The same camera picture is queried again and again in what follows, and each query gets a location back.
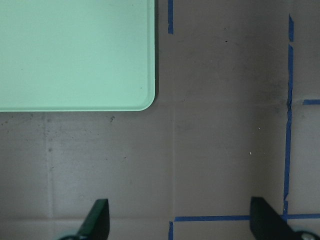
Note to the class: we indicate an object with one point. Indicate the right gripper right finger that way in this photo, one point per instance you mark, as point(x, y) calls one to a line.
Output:
point(266, 224)

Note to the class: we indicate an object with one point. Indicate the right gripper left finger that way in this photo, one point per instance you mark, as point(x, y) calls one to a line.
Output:
point(96, 225)

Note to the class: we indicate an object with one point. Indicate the brown paper table cover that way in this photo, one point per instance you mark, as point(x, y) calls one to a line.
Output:
point(213, 138)

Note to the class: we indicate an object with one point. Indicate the light green tray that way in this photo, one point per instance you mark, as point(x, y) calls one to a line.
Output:
point(77, 55)

